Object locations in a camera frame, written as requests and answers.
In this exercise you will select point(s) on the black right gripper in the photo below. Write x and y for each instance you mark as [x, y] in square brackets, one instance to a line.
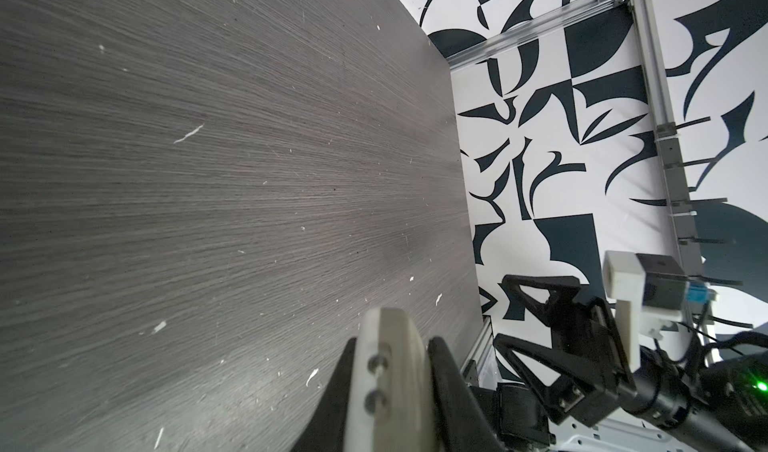
[587, 373]

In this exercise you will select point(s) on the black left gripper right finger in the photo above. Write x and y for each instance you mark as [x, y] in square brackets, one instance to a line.
[462, 425]

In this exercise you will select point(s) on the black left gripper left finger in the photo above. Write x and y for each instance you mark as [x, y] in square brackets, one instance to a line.
[326, 429]

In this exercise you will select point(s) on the white remote control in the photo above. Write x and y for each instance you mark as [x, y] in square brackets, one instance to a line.
[390, 406]

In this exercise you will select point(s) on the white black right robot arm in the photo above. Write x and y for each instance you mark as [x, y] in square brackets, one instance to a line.
[722, 407]

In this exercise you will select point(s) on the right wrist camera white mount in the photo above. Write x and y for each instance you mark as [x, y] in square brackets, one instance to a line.
[649, 291]

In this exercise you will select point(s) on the grey wall hook rail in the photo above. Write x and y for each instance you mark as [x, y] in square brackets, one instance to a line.
[684, 200]

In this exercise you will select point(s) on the aluminium cage frame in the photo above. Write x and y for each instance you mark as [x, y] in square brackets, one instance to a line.
[558, 140]

